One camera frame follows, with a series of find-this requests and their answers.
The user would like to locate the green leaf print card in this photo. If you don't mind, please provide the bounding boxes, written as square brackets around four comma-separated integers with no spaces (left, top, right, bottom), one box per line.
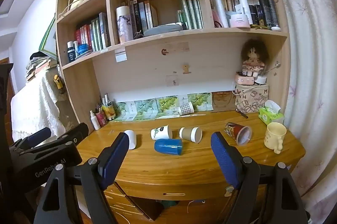
[187,92,213,111]
[156,96,181,118]
[134,98,159,119]
[115,101,136,121]

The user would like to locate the red patterned paper cup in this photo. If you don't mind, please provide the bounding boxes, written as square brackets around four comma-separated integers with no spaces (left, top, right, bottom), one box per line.
[224,122,253,146]

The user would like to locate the row of red and green books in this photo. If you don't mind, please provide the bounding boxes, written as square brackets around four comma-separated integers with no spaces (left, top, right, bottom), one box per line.
[74,12,111,52]

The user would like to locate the white leaf print paper cup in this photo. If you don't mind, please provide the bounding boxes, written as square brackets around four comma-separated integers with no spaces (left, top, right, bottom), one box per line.
[151,125,173,140]

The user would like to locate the pink cosmetic jar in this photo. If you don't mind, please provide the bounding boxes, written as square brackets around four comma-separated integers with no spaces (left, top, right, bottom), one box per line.
[228,15,251,28]

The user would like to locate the red pen holder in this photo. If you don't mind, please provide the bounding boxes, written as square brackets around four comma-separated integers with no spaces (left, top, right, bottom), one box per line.
[95,110,108,127]

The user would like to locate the blue jar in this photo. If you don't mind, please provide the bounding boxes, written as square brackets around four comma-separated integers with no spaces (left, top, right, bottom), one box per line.
[78,43,93,58]

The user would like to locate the white floral curtain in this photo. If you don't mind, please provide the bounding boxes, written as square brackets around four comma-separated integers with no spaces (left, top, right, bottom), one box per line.
[259,0,337,215]

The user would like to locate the blue plastic cup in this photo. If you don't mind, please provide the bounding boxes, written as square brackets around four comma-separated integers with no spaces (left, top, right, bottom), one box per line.
[154,138,183,156]

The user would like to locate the white plastic package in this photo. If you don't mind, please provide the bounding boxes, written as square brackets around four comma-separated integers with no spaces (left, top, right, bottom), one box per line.
[212,0,230,28]

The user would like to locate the pink small device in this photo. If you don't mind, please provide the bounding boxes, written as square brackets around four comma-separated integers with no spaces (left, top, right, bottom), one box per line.
[234,73,257,87]

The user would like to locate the cream ceramic mug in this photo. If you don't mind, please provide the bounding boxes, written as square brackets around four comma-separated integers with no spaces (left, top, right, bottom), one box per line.
[264,122,287,154]

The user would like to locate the pile of books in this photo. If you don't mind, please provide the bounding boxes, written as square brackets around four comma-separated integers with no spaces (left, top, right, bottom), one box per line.
[25,55,58,83]

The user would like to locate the white spray bottle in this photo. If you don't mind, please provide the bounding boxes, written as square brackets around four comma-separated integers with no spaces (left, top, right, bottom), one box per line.
[90,110,102,130]

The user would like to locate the wooden bookshelf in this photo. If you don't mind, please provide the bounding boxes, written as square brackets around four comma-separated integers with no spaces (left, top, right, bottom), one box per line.
[55,0,292,136]

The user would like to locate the grey pouch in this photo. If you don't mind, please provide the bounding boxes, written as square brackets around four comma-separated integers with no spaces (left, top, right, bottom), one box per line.
[143,23,184,37]

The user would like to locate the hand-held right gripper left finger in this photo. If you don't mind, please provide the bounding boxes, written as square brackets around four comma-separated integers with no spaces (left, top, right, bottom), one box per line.
[34,132,130,224]

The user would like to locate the wooden desk drawer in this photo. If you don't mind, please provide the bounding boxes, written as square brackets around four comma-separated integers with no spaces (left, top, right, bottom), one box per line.
[115,179,239,201]

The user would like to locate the green framed board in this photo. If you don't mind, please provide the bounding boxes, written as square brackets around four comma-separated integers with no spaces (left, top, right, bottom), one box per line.
[39,16,57,59]

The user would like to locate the white floral tube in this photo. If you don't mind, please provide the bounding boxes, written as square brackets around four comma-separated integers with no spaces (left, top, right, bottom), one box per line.
[115,5,134,44]

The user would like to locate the brown paper cup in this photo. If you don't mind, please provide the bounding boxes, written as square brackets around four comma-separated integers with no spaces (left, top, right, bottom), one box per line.
[179,126,203,143]

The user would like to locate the white quilted cloth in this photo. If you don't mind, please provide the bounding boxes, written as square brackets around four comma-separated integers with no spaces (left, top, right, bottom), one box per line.
[10,74,66,141]

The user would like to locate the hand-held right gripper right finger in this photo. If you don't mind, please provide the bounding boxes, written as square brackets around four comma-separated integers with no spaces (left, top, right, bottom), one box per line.
[210,131,309,224]

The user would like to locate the brown haired doll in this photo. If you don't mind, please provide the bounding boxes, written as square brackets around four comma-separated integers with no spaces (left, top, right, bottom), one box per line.
[241,38,269,77]

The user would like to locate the yellow printed packet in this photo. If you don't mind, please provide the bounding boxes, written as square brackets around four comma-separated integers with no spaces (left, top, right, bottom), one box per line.
[101,100,118,121]

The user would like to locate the wooden drawer cabinet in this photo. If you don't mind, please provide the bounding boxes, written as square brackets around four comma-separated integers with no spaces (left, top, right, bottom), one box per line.
[103,183,164,222]

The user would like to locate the yellow toy figure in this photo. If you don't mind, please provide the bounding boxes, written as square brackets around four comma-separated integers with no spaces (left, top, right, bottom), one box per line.
[53,74,65,91]

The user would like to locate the dark small bottle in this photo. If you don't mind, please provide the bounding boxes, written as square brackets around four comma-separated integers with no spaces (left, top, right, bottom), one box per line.
[66,41,76,62]

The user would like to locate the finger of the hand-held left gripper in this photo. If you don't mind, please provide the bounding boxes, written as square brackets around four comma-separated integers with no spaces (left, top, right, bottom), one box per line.
[54,122,89,147]
[9,127,52,154]

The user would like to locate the printed square box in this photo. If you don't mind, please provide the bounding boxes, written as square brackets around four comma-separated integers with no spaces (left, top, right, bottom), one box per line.
[234,83,270,113]

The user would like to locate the checkered paper cup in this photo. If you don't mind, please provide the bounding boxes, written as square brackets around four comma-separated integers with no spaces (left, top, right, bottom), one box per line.
[178,101,195,116]

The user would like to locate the row of black bottles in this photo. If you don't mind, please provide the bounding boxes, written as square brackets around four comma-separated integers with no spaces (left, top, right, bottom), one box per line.
[249,0,280,27]

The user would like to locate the green tissue box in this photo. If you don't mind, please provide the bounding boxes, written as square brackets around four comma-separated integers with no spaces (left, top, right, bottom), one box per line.
[258,99,285,125]

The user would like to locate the row of grey books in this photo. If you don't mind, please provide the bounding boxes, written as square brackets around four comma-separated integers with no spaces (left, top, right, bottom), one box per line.
[127,0,159,34]

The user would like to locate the white shelf label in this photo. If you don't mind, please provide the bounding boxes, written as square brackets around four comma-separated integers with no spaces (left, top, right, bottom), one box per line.
[115,49,128,62]

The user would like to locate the row of pale books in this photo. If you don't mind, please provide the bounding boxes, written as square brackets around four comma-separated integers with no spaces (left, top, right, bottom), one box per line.
[207,0,264,28]

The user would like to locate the cream cloth bag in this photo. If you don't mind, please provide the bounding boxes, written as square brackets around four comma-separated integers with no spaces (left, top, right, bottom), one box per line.
[59,0,87,17]

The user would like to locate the plain white cup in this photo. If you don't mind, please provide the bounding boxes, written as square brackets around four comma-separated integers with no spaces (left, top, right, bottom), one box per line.
[124,130,138,150]

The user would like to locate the wooden plaque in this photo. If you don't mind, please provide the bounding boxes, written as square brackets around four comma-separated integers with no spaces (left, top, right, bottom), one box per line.
[212,91,237,112]

